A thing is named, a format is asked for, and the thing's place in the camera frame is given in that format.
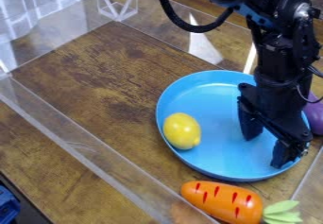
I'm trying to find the thick black cable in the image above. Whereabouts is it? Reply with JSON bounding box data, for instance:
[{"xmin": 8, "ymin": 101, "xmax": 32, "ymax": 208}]
[{"xmin": 153, "ymin": 0, "xmax": 235, "ymax": 34}]

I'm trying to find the orange toy carrot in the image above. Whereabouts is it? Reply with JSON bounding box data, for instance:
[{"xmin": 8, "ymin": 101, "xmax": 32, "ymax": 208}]
[{"xmin": 181, "ymin": 181, "xmax": 303, "ymax": 224}]

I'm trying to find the purple toy eggplant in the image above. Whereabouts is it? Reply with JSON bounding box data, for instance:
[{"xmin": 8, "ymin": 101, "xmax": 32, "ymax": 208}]
[{"xmin": 305, "ymin": 93, "xmax": 323, "ymax": 135}]

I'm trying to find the blue round tray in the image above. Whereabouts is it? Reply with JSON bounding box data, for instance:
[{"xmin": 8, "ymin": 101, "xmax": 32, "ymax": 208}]
[{"xmin": 155, "ymin": 70, "xmax": 299, "ymax": 181}]

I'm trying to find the clear acrylic enclosure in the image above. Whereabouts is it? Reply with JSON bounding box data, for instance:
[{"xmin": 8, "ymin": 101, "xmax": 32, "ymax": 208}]
[{"xmin": 0, "ymin": 0, "xmax": 323, "ymax": 224}]

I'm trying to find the yellow toy lemon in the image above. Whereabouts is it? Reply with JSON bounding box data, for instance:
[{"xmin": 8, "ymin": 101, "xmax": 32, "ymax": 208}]
[{"xmin": 163, "ymin": 112, "xmax": 202, "ymax": 150}]

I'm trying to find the black cable loop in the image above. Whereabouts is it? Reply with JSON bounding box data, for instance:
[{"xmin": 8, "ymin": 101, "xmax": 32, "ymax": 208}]
[{"xmin": 295, "ymin": 64, "xmax": 323, "ymax": 105}]

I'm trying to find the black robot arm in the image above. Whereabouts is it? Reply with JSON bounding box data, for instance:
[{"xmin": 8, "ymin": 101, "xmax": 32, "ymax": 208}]
[{"xmin": 210, "ymin": 0, "xmax": 321, "ymax": 168}]

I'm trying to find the blue object at corner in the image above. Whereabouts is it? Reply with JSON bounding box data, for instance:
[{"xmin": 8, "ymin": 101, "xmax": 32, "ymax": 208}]
[{"xmin": 0, "ymin": 185, "xmax": 20, "ymax": 224}]

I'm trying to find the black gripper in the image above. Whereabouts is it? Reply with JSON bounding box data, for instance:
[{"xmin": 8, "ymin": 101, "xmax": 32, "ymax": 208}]
[{"xmin": 238, "ymin": 74, "xmax": 313, "ymax": 169}]

